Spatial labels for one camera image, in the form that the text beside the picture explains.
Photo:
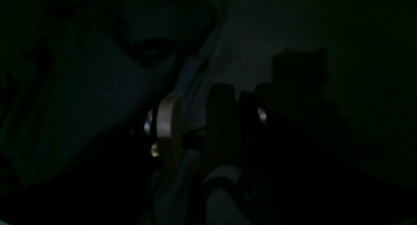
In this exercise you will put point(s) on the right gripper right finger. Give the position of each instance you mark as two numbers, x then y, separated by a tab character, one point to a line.
261	145

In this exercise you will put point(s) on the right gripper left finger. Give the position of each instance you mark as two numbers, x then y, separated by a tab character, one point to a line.
164	125

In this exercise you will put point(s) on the dark navy t-shirt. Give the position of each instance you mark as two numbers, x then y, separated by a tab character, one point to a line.
74	149

